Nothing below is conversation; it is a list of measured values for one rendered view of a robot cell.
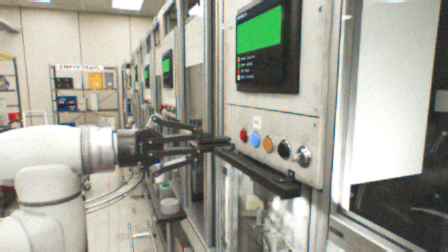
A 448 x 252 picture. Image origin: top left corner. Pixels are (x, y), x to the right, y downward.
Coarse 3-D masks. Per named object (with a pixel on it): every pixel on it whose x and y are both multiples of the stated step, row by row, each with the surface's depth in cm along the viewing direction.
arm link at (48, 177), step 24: (0, 144) 46; (24, 144) 46; (48, 144) 47; (72, 144) 49; (0, 168) 45; (24, 168) 46; (48, 168) 47; (72, 168) 50; (24, 192) 47; (48, 192) 48; (72, 192) 51
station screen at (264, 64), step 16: (272, 0) 53; (240, 16) 66; (256, 16) 59; (256, 48) 60; (272, 48) 54; (240, 64) 68; (256, 64) 60; (272, 64) 54; (240, 80) 68; (256, 80) 61; (272, 80) 55
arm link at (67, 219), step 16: (32, 208) 48; (48, 208) 48; (64, 208) 50; (80, 208) 53; (0, 224) 47; (16, 224) 46; (32, 224) 47; (48, 224) 48; (64, 224) 50; (80, 224) 52; (0, 240) 44; (16, 240) 45; (32, 240) 46; (48, 240) 47; (64, 240) 50; (80, 240) 53
